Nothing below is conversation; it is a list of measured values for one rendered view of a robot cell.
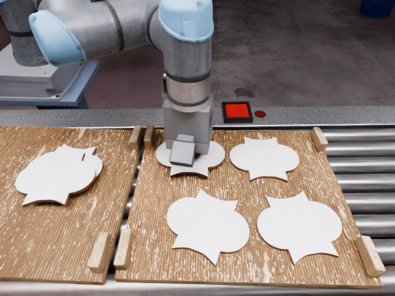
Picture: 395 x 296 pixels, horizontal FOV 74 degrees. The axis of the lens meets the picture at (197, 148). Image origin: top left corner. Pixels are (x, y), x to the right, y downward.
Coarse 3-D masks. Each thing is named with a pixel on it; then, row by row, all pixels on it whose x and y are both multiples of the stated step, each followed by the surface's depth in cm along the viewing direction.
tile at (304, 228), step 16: (272, 208) 48; (288, 208) 48; (304, 208) 48; (320, 208) 48; (272, 224) 46; (288, 224) 46; (304, 224) 46; (320, 224) 46; (336, 224) 46; (272, 240) 44; (288, 240) 44; (304, 240) 44; (320, 240) 44; (304, 256) 42; (336, 256) 42
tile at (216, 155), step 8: (216, 144) 59; (160, 152) 57; (168, 152) 57; (208, 152) 57; (216, 152) 57; (224, 152) 57; (160, 160) 55; (168, 160) 55; (200, 160) 55; (208, 160) 55; (216, 160) 55; (176, 168) 54; (184, 168) 54; (192, 168) 54; (200, 168) 54; (208, 168) 55
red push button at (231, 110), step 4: (228, 104) 73; (232, 104) 73; (236, 104) 73; (240, 104) 73; (244, 104) 73; (228, 108) 72; (232, 108) 72; (236, 108) 72; (240, 108) 72; (244, 108) 72; (228, 112) 71; (232, 112) 71; (236, 112) 71; (240, 112) 71; (244, 112) 71; (228, 116) 70; (232, 116) 70; (236, 116) 70; (240, 116) 70; (244, 116) 70; (248, 116) 70
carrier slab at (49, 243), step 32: (0, 128) 65; (32, 128) 65; (64, 128) 65; (0, 160) 58; (32, 160) 58; (128, 160) 58; (0, 192) 52; (96, 192) 52; (128, 192) 53; (0, 224) 47; (32, 224) 47; (64, 224) 47; (96, 224) 47; (0, 256) 43; (32, 256) 43; (64, 256) 43
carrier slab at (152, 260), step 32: (224, 160) 58; (320, 160) 58; (160, 192) 52; (192, 192) 52; (224, 192) 52; (256, 192) 52; (288, 192) 52; (320, 192) 52; (128, 224) 47; (160, 224) 47; (256, 224) 47; (352, 224) 47; (160, 256) 43; (192, 256) 43; (224, 256) 43; (256, 256) 43; (288, 256) 43; (320, 256) 43; (352, 256) 43
